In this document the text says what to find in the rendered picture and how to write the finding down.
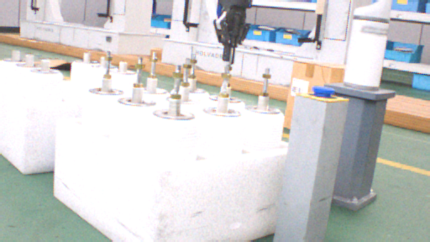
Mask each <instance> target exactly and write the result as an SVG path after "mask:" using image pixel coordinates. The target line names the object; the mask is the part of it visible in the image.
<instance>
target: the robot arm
mask: <svg viewBox="0 0 430 242"><path fill-rule="evenodd" d="M252 3H253V0H218V5H222V6H223V7H222V12H221V18H219V19H214V20H213V26H214V28H215V31H216V34H217V39H218V43H220V44H222V46H223V56H222V64H228V65H232V64H234V63H235V56H236V49H237V47H238V46H239V45H241V44H242V43H243V42H244V40H245V38H246V35H247V33H248V32H249V30H250V23H246V22H245V19H246V12H245V9H250V8H251V7H252ZM391 4H392V0H378V1H377V2H376V3H373V4H371V5H369V6H364V7H362V8H356V9H355V10H354V16H353V21H352V29H351V34H350V38H349V50H348V54H347V57H348V59H347V63H346V67H345V72H344V80H343V86H345V87H352V88H357V89H361V90H367V91H379V85H380V78H381V70H382V66H383V62H384V61H383V59H384V54H385V44H386V40H387V32H388V28H389V20H390V16H391ZM222 36H223V37H222ZM240 37H241V38H240ZM239 38H240V39H239Z"/></svg>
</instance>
